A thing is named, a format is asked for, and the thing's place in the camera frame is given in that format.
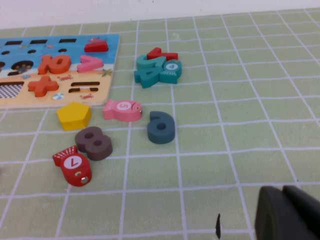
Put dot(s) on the orange plus sign piece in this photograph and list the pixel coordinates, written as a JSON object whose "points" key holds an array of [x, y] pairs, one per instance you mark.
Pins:
{"points": [[42, 86]]}

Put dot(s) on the colourful wooden puzzle board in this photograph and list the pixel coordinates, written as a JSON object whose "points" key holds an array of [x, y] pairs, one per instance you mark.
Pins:
{"points": [[110, 42]]}

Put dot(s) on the green grid table mat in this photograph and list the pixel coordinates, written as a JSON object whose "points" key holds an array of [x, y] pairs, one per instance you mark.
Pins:
{"points": [[225, 112]]}

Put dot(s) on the teal fish marked four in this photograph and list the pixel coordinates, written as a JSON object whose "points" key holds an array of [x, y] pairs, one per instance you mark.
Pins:
{"points": [[171, 72]]}

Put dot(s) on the pink fish marked five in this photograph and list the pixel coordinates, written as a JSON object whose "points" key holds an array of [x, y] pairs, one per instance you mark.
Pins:
{"points": [[122, 111]]}

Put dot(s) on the yellow pentagon piece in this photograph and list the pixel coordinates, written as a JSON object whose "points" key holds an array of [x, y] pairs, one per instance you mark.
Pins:
{"points": [[73, 116]]}

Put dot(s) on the red fish marked seven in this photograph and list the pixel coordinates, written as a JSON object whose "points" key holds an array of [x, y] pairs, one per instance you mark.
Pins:
{"points": [[72, 172]]}

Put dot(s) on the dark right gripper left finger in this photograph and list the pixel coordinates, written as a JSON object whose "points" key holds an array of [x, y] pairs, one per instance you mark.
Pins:
{"points": [[272, 220]]}

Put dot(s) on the orange number ten piece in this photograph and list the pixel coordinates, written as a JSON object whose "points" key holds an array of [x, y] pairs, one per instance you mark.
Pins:
{"points": [[53, 64]]}

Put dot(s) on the red block piece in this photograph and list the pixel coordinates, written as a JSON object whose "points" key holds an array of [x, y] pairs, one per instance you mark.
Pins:
{"points": [[96, 47]]}

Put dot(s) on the teal curved number piece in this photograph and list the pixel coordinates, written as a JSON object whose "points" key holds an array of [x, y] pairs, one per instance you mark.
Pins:
{"points": [[142, 62]]}

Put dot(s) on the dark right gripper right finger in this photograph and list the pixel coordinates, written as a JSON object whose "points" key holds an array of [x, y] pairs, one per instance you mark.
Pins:
{"points": [[305, 207]]}

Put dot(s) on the slate blue number piece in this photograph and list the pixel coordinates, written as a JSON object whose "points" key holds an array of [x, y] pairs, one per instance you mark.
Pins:
{"points": [[161, 136]]}

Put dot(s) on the pink greater-than sign piece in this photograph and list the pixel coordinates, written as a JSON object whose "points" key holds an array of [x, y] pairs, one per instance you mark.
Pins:
{"points": [[88, 64]]}

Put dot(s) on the red number one piece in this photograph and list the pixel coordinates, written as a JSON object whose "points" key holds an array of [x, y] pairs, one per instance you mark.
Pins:
{"points": [[162, 54]]}

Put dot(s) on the brown number eight piece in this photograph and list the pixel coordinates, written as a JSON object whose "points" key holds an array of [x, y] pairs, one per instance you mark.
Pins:
{"points": [[93, 150]]}

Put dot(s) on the teal number four piece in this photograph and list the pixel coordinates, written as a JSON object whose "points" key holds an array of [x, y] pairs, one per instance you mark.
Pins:
{"points": [[150, 79]]}

